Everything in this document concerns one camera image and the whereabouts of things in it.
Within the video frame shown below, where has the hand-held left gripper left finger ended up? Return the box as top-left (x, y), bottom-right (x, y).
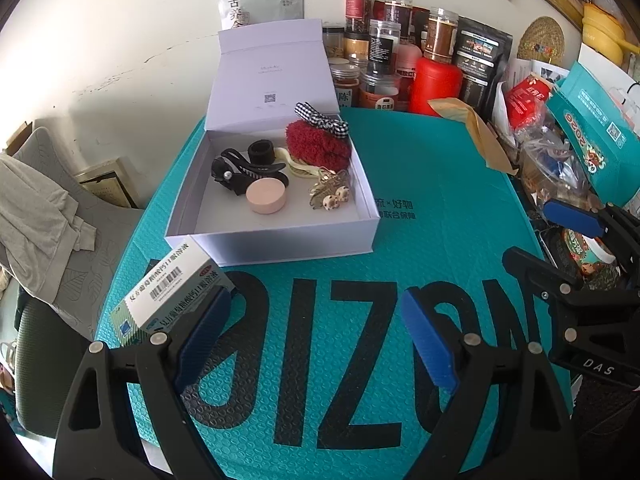
top-left (52, 285), bottom-right (233, 480)

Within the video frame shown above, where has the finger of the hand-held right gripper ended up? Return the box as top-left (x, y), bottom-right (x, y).
top-left (502, 246), bottom-right (640, 356)
top-left (542, 201), bottom-right (640, 281)

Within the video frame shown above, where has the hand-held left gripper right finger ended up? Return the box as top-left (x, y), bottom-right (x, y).
top-left (400, 287), bottom-right (573, 480)

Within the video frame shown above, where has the white green medicine box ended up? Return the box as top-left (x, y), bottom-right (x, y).
top-left (109, 235), bottom-right (236, 350)

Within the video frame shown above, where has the white gift box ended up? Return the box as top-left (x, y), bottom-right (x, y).
top-left (164, 18), bottom-right (381, 267)

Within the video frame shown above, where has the pink round compact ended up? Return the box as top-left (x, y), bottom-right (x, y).
top-left (246, 177), bottom-right (288, 215)

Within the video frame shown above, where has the large black hair claw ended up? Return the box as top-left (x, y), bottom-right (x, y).
top-left (220, 147), bottom-right (292, 188)

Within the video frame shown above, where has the gold bear hair claw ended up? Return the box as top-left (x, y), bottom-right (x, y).
top-left (307, 167), bottom-right (351, 211)

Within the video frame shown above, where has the black thick hair band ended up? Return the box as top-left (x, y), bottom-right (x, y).
top-left (246, 138), bottom-right (275, 167)

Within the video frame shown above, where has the cream hair claw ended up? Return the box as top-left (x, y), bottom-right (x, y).
top-left (272, 147), bottom-right (321, 178)

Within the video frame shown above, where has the red fluffy scrunchie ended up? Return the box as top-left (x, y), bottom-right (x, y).
top-left (285, 119), bottom-right (351, 171)

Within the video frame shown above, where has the black white gingham scrunchie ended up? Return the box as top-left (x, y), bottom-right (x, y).
top-left (294, 101), bottom-right (351, 140)

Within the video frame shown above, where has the person's right forearm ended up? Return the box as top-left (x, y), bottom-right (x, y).
top-left (570, 375), bottom-right (640, 480)

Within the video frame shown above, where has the printed paper food cup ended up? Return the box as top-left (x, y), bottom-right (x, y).
top-left (560, 227), bottom-right (621, 281)

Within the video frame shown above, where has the clear plastic bag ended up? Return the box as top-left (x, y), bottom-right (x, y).
top-left (517, 125), bottom-right (606, 221)

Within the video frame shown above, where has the teal printed carton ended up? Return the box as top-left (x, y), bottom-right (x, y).
top-left (545, 61), bottom-right (640, 208)

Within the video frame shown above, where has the red snack packet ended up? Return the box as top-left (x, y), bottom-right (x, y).
top-left (505, 72), bottom-right (556, 131)

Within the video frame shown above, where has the grey chair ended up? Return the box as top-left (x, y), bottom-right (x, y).
top-left (10, 126), bottom-right (151, 436)

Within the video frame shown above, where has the kraft paper envelope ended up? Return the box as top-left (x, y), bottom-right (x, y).
top-left (427, 97), bottom-right (518, 177)

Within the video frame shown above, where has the gold framed panel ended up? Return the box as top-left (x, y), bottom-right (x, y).
top-left (75, 157), bottom-right (140, 209)

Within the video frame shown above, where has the black foil pouch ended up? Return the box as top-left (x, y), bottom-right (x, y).
top-left (452, 16), bottom-right (515, 116)

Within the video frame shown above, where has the round woven coaster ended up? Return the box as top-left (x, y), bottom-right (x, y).
top-left (516, 16), bottom-right (566, 62)

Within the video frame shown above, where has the red canister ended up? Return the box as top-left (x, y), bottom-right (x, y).
top-left (409, 56), bottom-right (463, 117)

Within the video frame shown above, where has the yellow ceramic pot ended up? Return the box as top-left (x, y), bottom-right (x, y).
top-left (581, 2), bottom-right (640, 66)

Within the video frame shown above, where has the grey cloth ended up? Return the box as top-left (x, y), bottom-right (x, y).
top-left (0, 152), bottom-right (98, 298)

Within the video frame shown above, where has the cluster of clear lidded jars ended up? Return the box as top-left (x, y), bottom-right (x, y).
top-left (322, 0), bottom-right (461, 111)

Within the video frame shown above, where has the white tea pouch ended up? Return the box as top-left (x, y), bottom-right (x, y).
top-left (215, 0), bottom-right (305, 31)

